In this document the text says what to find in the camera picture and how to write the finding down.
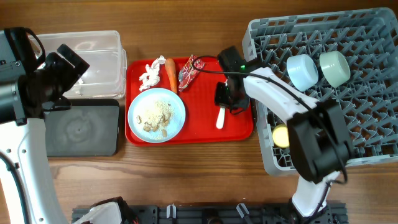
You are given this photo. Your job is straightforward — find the white plastic spoon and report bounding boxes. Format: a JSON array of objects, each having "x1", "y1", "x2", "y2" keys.
[{"x1": 216, "y1": 106, "x2": 226, "y2": 129}]

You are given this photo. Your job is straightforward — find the yellow cup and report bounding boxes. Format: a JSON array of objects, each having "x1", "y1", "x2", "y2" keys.
[{"x1": 272, "y1": 124, "x2": 290, "y2": 148}]

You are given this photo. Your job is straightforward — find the light blue bowl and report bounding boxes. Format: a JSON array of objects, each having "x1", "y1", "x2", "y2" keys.
[{"x1": 287, "y1": 54, "x2": 318, "y2": 91}]

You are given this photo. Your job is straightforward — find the green bowl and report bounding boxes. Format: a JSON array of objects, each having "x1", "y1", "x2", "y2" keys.
[{"x1": 319, "y1": 51, "x2": 351, "y2": 88}]

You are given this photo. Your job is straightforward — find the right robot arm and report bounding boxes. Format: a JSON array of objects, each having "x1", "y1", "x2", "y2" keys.
[{"x1": 215, "y1": 46, "x2": 354, "y2": 222}]

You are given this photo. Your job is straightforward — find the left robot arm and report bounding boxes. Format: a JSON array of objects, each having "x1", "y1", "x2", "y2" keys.
[{"x1": 1, "y1": 27, "x2": 89, "y2": 223}]

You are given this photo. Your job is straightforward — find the red snack wrapper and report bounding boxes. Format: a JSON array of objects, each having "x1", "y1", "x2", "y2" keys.
[{"x1": 178, "y1": 55, "x2": 205, "y2": 91}]

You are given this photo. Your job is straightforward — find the red serving tray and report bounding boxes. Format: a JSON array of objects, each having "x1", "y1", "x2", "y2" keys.
[{"x1": 125, "y1": 58, "x2": 254, "y2": 146}]

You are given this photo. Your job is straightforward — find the orange carrot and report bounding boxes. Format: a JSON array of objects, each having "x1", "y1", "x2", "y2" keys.
[{"x1": 165, "y1": 58, "x2": 178, "y2": 94}]

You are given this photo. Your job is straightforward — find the food scraps on plate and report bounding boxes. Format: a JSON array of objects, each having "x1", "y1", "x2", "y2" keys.
[{"x1": 136, "y1": 101, "x2": 172, "y2": 138}]

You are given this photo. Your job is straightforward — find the light blue plate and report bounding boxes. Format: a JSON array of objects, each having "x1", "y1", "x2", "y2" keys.
[{"x1": 126, "y1": 88, "x2": 186, "y2": 146}]

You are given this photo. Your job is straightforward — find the crumpled white tissue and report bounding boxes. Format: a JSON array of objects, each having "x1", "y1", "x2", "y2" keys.
[{"x1": 139, "y1": 55, "x2": 166, "y2": 91}]

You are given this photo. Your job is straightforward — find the clear plastic bin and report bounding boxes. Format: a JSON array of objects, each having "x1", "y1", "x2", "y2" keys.
[{"x1": 37, "y1": 30, "x2": 127, "y2": 99}]

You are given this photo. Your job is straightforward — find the black tray bin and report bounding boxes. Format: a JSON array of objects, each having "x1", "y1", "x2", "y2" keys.
[{"x1": 45, "y1": 99, "x2": 120, "y2": 157}]

